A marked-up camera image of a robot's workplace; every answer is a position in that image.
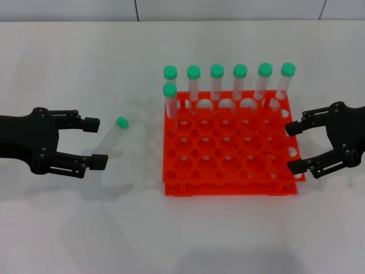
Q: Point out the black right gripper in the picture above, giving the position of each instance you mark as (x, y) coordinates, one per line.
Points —
(350, 134)

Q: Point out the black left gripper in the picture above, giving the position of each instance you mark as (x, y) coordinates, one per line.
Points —
(28, 140)

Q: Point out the clear test tube green cap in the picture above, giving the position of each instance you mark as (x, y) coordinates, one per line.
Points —
(122, 122)
(265, 70)
(240, 70)
(217, 70)
(170, 72)
(194, 72)
(170, 90)
(288, 69)

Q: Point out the orange plastic test tube rack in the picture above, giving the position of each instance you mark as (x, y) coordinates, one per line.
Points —
(216, 148)

